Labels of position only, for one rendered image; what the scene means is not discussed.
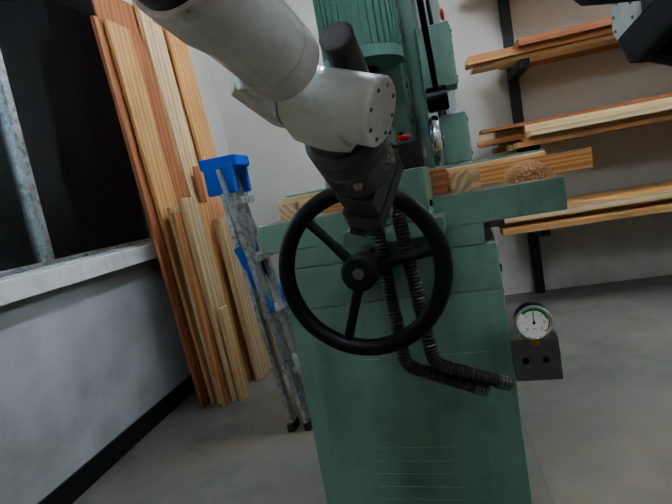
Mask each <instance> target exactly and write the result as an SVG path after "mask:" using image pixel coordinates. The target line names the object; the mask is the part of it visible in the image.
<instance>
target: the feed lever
mask: <svg viewBox="0 0 672 504"><path fill-rule="evenodd" d="M416 2H417V7H418V12H419V18H420V23H421V29H422V34H423V39H424V45H425V50H426V55H427V61H428V66H429V71H430V77H431V82H432V87H430V88H426V90H425V92H426V100H427V106H428V111H429V112H430V113H434V112H437V114H438V116H443V115H444V111H443V110H448V109H449V108H450V105H449V98H448V91H447V85H445V84H442V85H438V81H437V75H436V69H435V64H434V58H433V52H432V47H431V41H430V35H429V29H428V24H427V18H426V12H425V7H424V1H423V0H416Z"/></svg>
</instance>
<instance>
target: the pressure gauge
mask: <svg viewBox="0 0 672 504"><path fill-rule="evenodd" d="M532 309H533V310H532ZM533 314H534V321H535V323H536V324H533V323H532V322H533ZM514 322H515V327H516V329H517V331H518V333H519V334H520V335H521V336H523V337H525V338H527V339H530V344H531V345H533V346H537V345H539V344H540V340H539V339H542V338H545V337H546V336H547V335H549V334H550V332H551V331H552V329H553V325H554V321H553V317H552V315H551V314H550V312H549V311H548V309H547V308H546V307H545V306H544V305H542V304H540V303H538V302H526V303H524V304H522V305H520V306H519V307H518V308H517V309H516V311H515V314H514Z"/></svg>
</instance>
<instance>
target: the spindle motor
mask: <svg viewBox="0 0 672 504"><path fill-rule="evenodd" d="M312 1H313V6H314V12H315V18H316V23H317V29H318V35H319V36H320V33H321V32H322V30H323V29H324V28H325V27H326V26H328V25H329V24H331V23H333V22H337V21H345V22H348V23H349V24H350V25H351V26H352V28H353V31H354V33H355V36H356V38H357V41H358V44H359V46H360V49H361V51H362V54H363V57H364V59H365V62H366V64H367V66H377V67H378V69H379V73H378V74H380V73H383V72H385V71H388V70H390V69H392V68H394V67H396V66H397V65H399V64H400V63H402V62H403V60H404V55H403V48H402V43H401V37H400V30H399V24H398V18H397V11H396V5H395V0H312ZM321 52H322V57H323V63H324V66H326V67H330V65H329V63H328V61H327V59H326V57H325V55H324V53H323V51H322V49H321Z"/></svg>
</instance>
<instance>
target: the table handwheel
mask: <svg viewBox="0 0 672 504"><path fill-rule="evenodd" d="M337 203H340V202H339V200H338V199H337V198H336V192H335V191H334V190H332V188H331V187H330V188H328V189H326V190H324V191H322V192H320V193H318V194H317V195H315V196H314V197H312V198H311V199H310V200H308V201H307V202H306V203H305V204H304V205H303V206H302V207H301V208H300V209H299V210H298V211H297V212H296V214H295V215H294V216H293V218H292V220H291V221H290V223H289V225H288V227H287V229H286V231H285V233H284V236H283V239H282V242H281V246H280V252H279V262H278V268H279V278H280V284H281V288H282V291H283V294H284V297H285V299H286V302H287V304H288V306H289V308H290V310H291V311H292V313H293V314H294V316H295V317H296V319H297V320H298V321H299V322H300V324H301V325H302V326H303V327H304V328H305V329H306V330H307V331H308V332H309V333H310V334H311V335H313V336H314V337H315V338H317V339H318V340H319V341H321V342H323V343H324V344H326V345H328V346H330V347H332V348H334V349H337V350H339V351H342V352H346V353H350V354H355V355H363V356H376V355H384V354H389V353H393V352H396V351H399V350H402V349H404V348H406V347H408V346H410V345H412V344H414V343H415V342H417V341H418V340H420V339H421V338H422V337H423V336H424V335H426V334H427V333H428V332H429V331H430V330H431V329H432V327H433V326H434V325H435V324H436V322H437V321H438V320H439V318H440V316H441V315H442V313H443V311H444V309H445V307H446V305H447V302H448V299H449V296H450V292H451V288H452V281H453V264H452V257H451V252H450V248H449V245H448V242H447V239H446V237H445V235H444V233H443V231H442V229H441V227H440V225H439V224H438V222H437V221H436V219H435V218H434V217H433V216H432V214H431V213H430V212H429V211H428V210H427V209H426V208H425V207H424V206H423V205H422V204H421V203H420V202H418V201H417V200H416V199H414V198H413V197H412V196H410V195H408V194H407V193H405V192H403V191H401V190H399V189H397V191H396V194H395V197H394V201H393V204H392V205H393V207H394V208H396V209H398V210H400V211H401V212H403V213H404V214H405V215H407V216H408V217H409V218H410V219H411V220H412V221H413V222H414V223H415V224H416V225H417V226H418V227H419V229H420V230H421V232H422V233H423V235H424V236H425V238H426V240H427V242H428V244H429V245H428V246H425V247H422V248H419V249H416V250H413V251H410V252H407V253H403V254H400V255H396V256H392V257H389V258H385V259H381V260H379V259H378V258H377V257H376V254H375V250H374V247H372V248H371V249H370V250H369V251H359V252H356V253H354V254H353V255H352V254H351V253H349V252H348V251H347V250H346V249H345V248H344V247H342V246H341V245H340V244H339V243H338V242H337V241H335V240H334V239H333V238H332V237H331V236H330V235H329V234H328V233H327V232H326V231H324V230H323V229H322V228H321V227H320V226H319V225H318V224H317V223H316V222H315V221H314V220H313V219H314V218H315V217H316V216H317V215H318V214H319V213H321V212H322V211H323V210H325V209H327V208H328V207H330V206H332V205H334V204H337ZM306 228H308V229H309V230H310V231H311V232H312V233H313V234H314V235H315V236H317V237H318V238H319V239H320V240H321V241H322V242H323V243H325V244H326V245H327V246H328V247H329V248H330V249H331V250H332V251H333V252H334V253H335V254H336V255H337V256H338V257H339V258H340V259H341V260H342V261H343V262H344V263H343V265H342V268H341V277H342V280H343V282H344V283H345V285H346V286H347V287H348V288H350V289H352V290H353V291H352V297H351V303H350V309H349V315H348V320H347V324H346V329H345V334H341V333H339V332H337V331H335V330H333V329H331V328H330V327H328V326H327V325H325V324H324V323H323V322H322V321H320V320H319V319H318V318H317V317H316V316H315V315H314V314H313V312H312V311H311V310H310V309H309V307H308V306H307V304H306V303H305V301H304V299H303V297H302V295H301V293H300V290H299V288H298V284H297V280H296V275H295V256H296V250H297V246H298V243H299V241H300V238H301V236H302V234H303V232H304V230H305V229H306ZM351 255H352V256H351ZM429 256H433V261H434V284H433V289H432V293H431V296H430V298H429V301H428V303H427V305H426V307H425V308H424V310H423V311H422V313H421V314H420V315H419V316H418V317H417V319H416V320H415V321H413V322H412V323H411V324H410V325H409V326H407V327H406V328H404V329H403V330H401V331H399V332H397V333H395V334H392V335H389V336H386V337H382V338H375V339H362V338H355V337H354V334H355V328H356V322H357V317H358V312H359V307H360V303H361V299H362V294H363V291H367V290H369V289H370V288H372V287H373V286H374V284H375V283H376V282H377V281H378V279H379V278H380V276H381V272H382V270H385V269H388V268H391V267H395V266H398V265H401V264H404V263H407V262H411V261H414V260H418V259H421V258H425V257H429Z"/></svg>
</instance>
